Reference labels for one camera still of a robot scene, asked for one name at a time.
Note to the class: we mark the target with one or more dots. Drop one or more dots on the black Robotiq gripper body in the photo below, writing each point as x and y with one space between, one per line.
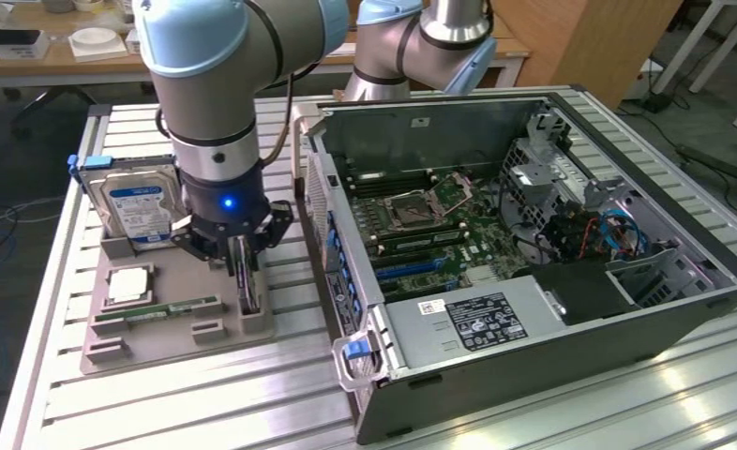
227 206

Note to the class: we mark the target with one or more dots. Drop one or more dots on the black graphics card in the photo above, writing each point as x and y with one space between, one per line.
247 281

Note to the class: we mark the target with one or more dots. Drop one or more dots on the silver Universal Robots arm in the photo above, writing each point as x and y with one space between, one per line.
204 47

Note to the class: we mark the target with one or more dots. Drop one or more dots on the grey parts rack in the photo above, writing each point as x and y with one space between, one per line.
174 281

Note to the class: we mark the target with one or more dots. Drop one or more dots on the blue slot retention clip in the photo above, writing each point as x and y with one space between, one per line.
357 305
350 288
342 265
331 229

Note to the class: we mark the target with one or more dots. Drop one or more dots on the hard disk in blue caddy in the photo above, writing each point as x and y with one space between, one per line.
132 206

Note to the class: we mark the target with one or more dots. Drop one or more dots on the silver CPU chip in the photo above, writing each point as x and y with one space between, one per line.
127 283

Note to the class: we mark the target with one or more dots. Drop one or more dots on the green RAM stick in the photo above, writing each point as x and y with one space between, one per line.
174 308

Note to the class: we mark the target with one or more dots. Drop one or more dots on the CPU socket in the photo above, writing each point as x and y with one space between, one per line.
414 211

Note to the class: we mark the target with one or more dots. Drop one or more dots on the long black expansion slot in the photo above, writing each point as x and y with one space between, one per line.
414 257

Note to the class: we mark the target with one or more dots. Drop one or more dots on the installed black RAM stick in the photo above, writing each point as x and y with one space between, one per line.
421 241

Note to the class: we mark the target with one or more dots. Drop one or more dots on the open socket cover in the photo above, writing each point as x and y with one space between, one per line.
451 192

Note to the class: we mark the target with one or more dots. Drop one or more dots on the blue case release latch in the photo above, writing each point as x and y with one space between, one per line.
355 350

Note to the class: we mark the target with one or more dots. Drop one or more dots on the grey power supply unit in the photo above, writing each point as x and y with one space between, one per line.
418 337

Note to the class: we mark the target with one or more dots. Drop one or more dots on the green motherboard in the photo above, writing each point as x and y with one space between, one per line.
486 244

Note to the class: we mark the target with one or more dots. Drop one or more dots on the black chair base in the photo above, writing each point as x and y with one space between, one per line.
30 110

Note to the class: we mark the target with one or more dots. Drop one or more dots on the white paper stack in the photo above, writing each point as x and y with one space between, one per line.
339 50

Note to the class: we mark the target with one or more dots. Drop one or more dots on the white round plastic part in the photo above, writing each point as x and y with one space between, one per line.
95 47

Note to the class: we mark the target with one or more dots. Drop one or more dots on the wooden desk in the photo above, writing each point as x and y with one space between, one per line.
55 65

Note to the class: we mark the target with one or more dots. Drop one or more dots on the tall metal disk bay cage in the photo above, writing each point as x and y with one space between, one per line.
544 187

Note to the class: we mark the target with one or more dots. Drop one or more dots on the white box with black top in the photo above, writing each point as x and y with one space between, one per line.
20 49

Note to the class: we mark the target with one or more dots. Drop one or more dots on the grey cup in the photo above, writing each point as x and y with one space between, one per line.
59 5

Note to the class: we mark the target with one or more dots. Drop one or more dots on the open black PC case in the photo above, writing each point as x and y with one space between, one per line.
530 375

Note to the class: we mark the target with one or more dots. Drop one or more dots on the low metal disk bay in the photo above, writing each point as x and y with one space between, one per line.
656 281

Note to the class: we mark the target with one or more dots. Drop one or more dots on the wooden cabinet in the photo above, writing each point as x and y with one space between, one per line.
593 47

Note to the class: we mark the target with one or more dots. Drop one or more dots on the black power adapter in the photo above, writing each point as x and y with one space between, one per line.
657 104

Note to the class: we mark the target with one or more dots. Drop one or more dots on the black floor stand base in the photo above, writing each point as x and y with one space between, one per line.
718 161

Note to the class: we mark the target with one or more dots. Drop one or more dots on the white table frame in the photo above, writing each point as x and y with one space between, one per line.
685 47

